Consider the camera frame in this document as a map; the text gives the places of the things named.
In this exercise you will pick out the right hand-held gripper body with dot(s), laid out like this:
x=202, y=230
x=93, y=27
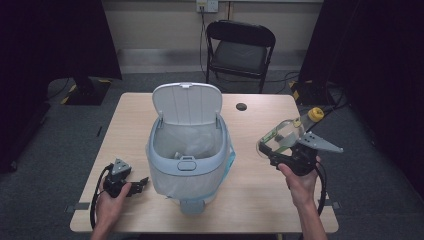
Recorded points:
x=301, y=160

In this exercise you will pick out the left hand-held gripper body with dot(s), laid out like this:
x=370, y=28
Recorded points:
x=116, y=176

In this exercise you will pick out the clear bottle with yellow cap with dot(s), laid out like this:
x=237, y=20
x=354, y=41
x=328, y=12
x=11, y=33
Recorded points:
x=287, y=133

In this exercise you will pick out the grey-blue lidded trash can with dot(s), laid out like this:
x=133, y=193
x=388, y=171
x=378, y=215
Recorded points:
x=186, y=166

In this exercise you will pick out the person's right hand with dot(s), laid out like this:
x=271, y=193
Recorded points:
x=301, y=190

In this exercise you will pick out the person's left hand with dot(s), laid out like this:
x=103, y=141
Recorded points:
x=110, y=208

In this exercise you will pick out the small black floor strip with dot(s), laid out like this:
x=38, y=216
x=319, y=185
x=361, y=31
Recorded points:
x=99, y=131

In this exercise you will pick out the black stand base, striped tape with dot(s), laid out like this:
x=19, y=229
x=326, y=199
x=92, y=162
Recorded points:
x=311, y=93
x=87, y=93

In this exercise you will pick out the black folding chair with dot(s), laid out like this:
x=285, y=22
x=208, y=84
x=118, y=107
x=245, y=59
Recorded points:
x=238, y=55

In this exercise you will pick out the dark curtain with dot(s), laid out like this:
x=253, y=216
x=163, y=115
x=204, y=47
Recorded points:
x=50, y=50
x=376, y=66

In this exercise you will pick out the grey table bracket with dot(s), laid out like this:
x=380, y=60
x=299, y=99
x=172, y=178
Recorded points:
x=74, y=207
x=331, y=204

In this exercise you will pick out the white wall socket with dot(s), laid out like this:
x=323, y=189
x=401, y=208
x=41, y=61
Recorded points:
x=206, y=5

